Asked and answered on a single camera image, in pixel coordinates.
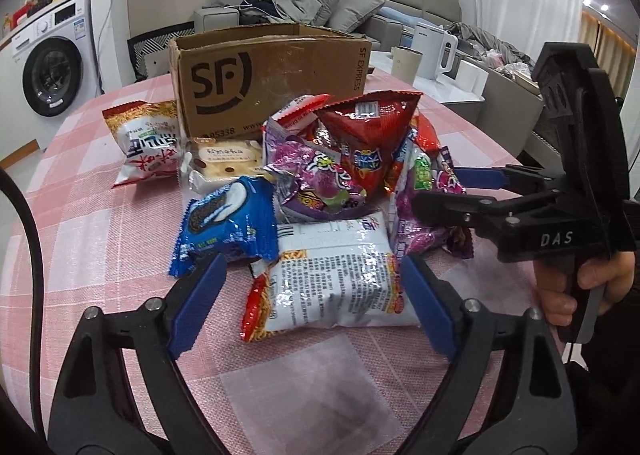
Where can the red white small snack pack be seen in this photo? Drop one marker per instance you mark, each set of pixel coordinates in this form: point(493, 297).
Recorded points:
point(301, 113)

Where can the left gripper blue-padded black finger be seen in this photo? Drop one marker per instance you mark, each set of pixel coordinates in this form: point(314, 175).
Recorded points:
point(93, 408)
point(531, 410)

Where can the red triangular chip bag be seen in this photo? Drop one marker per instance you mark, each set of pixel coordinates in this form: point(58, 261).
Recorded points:
point(368, 130)

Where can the grey sofa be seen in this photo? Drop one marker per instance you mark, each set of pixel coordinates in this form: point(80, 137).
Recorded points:
point(391, 25)

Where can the white noodle snack bag back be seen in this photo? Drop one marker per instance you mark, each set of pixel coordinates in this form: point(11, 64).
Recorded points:
point(339, 273)

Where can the purple grape candy bag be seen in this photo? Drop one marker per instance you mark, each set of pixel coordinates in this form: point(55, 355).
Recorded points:
point(310, 184)

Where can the clear cracker sandwich pack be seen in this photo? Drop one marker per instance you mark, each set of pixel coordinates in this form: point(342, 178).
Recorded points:
point(209, 164)

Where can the pink plaid tablecloth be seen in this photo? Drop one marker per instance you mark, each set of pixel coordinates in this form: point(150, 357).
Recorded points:
point(312, 391)

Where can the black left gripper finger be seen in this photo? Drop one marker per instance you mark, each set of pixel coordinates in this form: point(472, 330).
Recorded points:
point(460, 215)

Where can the black patterned chair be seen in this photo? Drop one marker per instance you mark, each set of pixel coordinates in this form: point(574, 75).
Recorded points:
point(149, 52)

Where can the purple snack bag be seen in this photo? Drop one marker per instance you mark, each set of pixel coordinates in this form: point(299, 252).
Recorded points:
point(422, 165)

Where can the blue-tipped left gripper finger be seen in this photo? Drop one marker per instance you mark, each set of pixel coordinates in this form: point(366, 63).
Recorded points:
point(513, 178)

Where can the person's right hand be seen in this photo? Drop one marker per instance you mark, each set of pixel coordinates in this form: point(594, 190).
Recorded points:
point(615, 275)

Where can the blue Oreo cookie pack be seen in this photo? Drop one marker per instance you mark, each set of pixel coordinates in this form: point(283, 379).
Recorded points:
point(237, 221)

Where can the beige cup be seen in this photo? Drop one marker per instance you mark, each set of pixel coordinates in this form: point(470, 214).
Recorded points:
point(405, 64)

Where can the grey cushion right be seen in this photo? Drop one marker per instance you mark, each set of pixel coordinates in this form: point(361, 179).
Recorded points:
point(351, 14)

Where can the white electric kettle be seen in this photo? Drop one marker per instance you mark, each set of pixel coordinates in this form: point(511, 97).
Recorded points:
point(437, 47)

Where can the white red noodle snack bag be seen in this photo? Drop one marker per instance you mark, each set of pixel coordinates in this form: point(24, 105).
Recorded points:
point(147, 133)

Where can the white washing machine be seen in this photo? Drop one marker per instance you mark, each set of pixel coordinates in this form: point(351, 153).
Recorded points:
point(59, 69)

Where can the SF cardboard box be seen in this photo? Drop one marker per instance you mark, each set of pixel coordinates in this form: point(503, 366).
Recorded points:
point(228, 82)

